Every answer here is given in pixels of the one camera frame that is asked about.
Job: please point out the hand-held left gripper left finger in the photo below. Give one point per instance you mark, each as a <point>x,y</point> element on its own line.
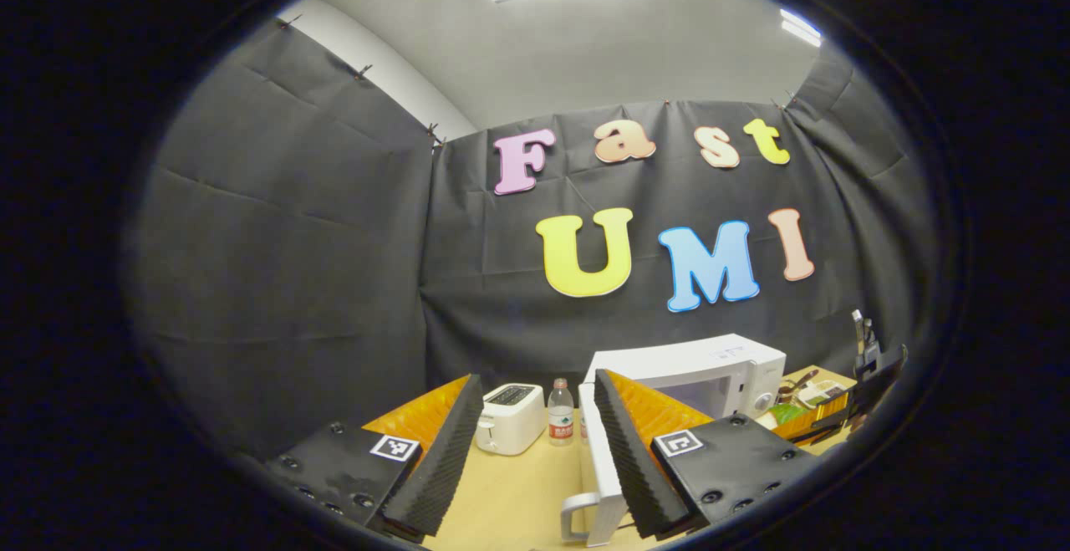
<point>443,467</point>

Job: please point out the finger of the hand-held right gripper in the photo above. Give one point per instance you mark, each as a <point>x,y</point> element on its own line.
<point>878,380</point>
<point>840,432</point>

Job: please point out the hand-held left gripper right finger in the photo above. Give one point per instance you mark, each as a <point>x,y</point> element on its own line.
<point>635,459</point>

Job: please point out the sandwich with green lettuce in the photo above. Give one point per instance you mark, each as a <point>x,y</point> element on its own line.
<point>786,414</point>

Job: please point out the white microwave oven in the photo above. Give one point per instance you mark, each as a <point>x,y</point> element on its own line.
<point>694,359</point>

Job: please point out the white divided dish with grains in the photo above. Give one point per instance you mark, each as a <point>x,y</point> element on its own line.
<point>823,390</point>

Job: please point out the white toaster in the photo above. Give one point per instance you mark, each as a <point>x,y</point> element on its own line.
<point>510,426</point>

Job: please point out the clear plastic water bottle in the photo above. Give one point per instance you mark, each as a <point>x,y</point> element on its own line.
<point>561,421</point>

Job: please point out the black backdrop cloth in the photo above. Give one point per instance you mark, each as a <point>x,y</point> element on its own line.
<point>292,242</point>

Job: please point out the small ceiling light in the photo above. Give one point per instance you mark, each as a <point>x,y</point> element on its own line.
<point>801,26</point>

